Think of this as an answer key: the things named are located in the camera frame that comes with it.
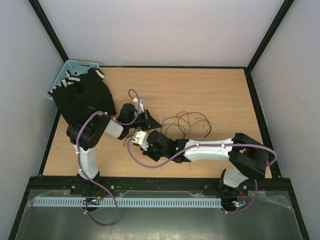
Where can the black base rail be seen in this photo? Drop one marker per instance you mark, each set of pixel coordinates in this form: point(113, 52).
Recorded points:
point(207, 186)

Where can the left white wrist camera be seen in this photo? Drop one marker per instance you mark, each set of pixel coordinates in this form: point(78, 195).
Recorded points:
point(139, 105)

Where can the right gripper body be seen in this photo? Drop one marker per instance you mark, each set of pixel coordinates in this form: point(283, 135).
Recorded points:
point(151, 152)

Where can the black white striped cloth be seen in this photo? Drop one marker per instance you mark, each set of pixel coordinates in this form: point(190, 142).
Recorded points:
point(93, 75)

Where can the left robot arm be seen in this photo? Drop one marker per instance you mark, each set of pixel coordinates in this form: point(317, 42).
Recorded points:
point(86, 131)

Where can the right black frame post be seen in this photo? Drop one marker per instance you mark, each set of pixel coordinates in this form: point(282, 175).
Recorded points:
point(280, 15)

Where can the right circuit board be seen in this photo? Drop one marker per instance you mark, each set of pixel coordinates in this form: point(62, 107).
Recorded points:
point(239, 203)

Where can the left black frame post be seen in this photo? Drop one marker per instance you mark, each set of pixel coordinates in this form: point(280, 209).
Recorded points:
point(39, 11)

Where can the left circuit board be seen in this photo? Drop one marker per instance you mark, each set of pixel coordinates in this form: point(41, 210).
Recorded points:
point(91, 201)

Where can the light blue slotted cable duct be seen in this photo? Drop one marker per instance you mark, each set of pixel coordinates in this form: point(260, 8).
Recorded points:
point(210, 203)

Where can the black frame post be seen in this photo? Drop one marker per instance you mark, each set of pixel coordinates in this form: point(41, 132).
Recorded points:
point(280, 15)
point(39, 11)

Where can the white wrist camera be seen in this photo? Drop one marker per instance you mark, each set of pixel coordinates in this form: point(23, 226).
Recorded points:
point(140, 139)
point(139, 105)

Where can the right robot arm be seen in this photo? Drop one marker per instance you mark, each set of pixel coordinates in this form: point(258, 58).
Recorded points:
point(248, 157)

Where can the circuit board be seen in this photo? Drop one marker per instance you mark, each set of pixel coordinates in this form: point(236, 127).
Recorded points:
point(239, 203)
point(91, 201)

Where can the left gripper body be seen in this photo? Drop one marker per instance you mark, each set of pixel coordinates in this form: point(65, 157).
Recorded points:
point(142, 120)

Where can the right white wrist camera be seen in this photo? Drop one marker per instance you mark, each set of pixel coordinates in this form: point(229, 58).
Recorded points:
point(140, 139)

